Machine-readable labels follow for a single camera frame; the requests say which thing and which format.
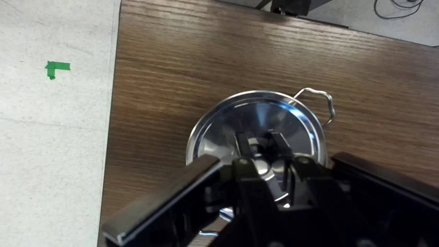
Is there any silver pot with wire handles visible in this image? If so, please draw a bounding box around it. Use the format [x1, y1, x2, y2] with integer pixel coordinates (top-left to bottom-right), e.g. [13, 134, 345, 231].
[292, 87, 338, 130]

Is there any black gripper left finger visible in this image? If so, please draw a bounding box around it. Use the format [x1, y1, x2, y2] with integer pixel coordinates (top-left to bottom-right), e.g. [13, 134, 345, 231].
[231, 131, 281, 247]

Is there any silver metal bowl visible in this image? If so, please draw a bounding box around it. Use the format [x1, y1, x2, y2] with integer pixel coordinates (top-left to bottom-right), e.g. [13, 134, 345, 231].
[184, 90, 329, 169]

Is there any brown wooden desk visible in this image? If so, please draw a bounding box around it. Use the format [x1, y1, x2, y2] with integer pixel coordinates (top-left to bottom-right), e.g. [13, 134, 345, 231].
[96, 0, 439, 247]

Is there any black floor cable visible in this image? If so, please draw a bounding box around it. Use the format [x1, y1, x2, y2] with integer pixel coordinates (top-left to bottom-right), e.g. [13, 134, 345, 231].
[372, 0, 428, 21]

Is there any green floor tape mark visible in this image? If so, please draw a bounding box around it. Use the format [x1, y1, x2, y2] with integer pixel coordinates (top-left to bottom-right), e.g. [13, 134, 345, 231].
[44, 60, 73, 82]

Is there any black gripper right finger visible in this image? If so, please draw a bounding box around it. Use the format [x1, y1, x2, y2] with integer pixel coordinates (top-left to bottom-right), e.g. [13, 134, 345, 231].
[268, 130, 334, 247]

